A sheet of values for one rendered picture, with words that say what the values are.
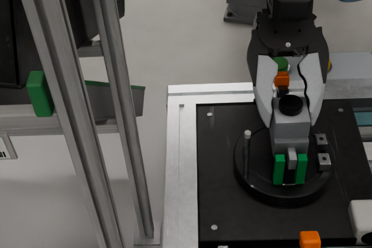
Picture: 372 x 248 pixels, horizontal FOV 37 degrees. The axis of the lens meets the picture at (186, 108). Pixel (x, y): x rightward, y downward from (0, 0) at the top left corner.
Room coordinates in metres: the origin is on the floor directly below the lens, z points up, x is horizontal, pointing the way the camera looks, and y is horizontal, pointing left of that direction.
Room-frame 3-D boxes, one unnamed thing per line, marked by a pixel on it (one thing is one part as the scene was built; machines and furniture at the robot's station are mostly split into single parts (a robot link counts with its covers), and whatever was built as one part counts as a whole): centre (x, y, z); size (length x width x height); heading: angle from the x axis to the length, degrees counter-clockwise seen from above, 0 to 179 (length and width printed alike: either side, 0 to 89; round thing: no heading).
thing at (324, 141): (0.49, -0.18, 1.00); 0.02 x 0.01 x 0.02; 177
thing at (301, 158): (0.43, -0.14, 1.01); 0.01 x 0.01 x 0.05; 87
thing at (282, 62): (0.69, -0.16, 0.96); 0.04 x 0.04 x 0.02
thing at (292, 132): (0.47, -0.13, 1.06); 0.08 x 0.04 x 0.07; 177
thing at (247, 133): (0.45, -0.07, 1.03); 0.01 x 0.01 x 0.08
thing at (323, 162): (0.45, -0.18, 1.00); 0.02 x 0.01 x 0.02; 177
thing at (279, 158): (0.43, -0.11, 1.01); 0.01 x 0.01 x 0.05; 87
